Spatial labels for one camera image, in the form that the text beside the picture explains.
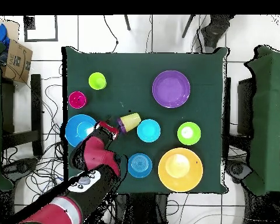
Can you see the blue bag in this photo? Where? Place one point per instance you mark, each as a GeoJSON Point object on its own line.
{"type": "Point", "coordinates": [0, 32]}

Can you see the wide purple bowl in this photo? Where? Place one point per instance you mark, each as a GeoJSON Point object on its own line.
{"type": "Point", "coordinates": [171, 89]}

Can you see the small green ribbed bowl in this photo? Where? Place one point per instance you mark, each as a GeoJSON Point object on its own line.
{"type": "Point", "coordinates": [193, 137]}

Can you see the large orange bowl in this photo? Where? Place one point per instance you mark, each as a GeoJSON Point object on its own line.
{"type": "Point", "coordinates": [168, 179]}

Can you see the red cup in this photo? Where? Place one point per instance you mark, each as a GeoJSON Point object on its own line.
{"type": "Point", "coordinates": [74, 102]}

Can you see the plain cardboard box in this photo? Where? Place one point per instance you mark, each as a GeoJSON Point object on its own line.
{"type": "Point", "coordinates": [12, 30]}

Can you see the black tripod stand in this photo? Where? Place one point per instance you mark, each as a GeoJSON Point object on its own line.
{"type": "Point", "coordinates": [214, 30]}

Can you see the black pedestal foot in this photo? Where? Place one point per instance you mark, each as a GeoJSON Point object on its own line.
{"type": "Point", "coordinates": [238, 169]}
{"type": "Point", "coordinates": [18, 166]}

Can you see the lime green cup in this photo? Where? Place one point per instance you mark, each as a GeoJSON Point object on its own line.
{"type": "Point", "coordinates": [96, 80]}

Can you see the printed cardboard box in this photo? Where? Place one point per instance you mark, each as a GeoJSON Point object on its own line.
{"type": "Point", "coordinates": [16, 63]}

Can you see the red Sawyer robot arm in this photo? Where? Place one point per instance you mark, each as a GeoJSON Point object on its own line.
{"type": "Point", "coordinates": [95, 154]}

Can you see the medium blue bowl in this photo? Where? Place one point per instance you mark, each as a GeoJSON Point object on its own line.
{"type": "Point", "coordinates": [140, 165]}

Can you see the yellow cup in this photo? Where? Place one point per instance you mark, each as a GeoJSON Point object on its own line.
{"type": "Point", "coordinates": [130, 121]}

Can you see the black bench frame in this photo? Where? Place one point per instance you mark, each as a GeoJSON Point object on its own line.
{"type": "Point", "coordinates": [36, 105]}

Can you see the black square floor frame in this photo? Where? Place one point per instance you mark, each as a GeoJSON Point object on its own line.
{"type": "Point", "coordinates": [40, 40]}

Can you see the large blue bowl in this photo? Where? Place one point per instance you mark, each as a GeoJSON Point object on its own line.
{"type": "Point", "coordinates": [75, 130]}

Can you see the small light blue ribbed bowl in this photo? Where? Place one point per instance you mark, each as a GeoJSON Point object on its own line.
{"type": "Point", "coordinates": [148, 130]}

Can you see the dark green table cloth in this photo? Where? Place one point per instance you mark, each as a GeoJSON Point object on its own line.
{"type": "Point", "coordinates": [130, 70]}

